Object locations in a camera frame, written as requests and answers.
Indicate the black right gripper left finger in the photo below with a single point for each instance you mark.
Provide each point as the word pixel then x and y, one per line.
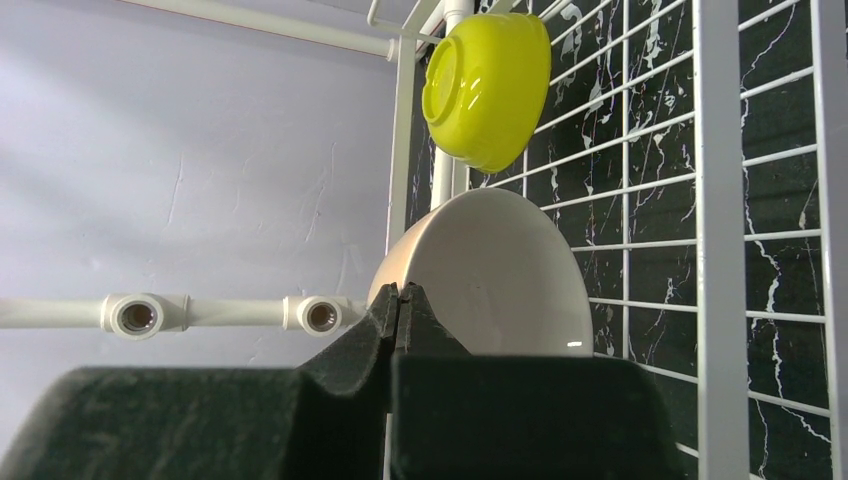
pixel 325 419

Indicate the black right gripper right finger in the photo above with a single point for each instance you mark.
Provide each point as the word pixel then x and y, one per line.
pixel 462 416

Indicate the beige ceramic bowl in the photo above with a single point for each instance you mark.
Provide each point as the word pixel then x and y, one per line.
pixel 498 275

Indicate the yellow-green plastic bowl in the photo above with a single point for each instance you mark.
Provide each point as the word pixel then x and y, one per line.
pixel 485 88

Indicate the white pvc pipe frame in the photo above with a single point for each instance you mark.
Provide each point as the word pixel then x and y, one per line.
pixel 140 316

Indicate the white wire dish rack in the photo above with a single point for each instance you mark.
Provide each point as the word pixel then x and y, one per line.
pixel 694 155

